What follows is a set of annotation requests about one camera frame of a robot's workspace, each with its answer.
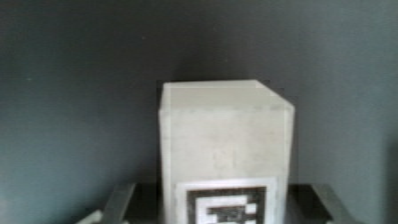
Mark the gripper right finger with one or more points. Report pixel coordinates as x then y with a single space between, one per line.
342 217

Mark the white table leg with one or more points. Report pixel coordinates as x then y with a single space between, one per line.
226 136

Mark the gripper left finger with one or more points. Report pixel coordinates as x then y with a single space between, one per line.
113 213

